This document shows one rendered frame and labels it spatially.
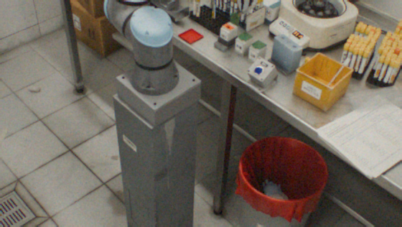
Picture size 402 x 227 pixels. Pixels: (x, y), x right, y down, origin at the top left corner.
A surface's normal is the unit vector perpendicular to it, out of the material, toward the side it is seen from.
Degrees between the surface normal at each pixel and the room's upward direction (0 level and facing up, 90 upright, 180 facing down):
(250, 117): 3
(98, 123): 0
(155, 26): 10
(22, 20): 90
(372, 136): 1
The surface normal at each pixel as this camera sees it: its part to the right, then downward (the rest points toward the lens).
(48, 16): 0.68, 0.52
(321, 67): -0.67, 0.50
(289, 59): -0.82, 0.38
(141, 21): 0.10, -0.60
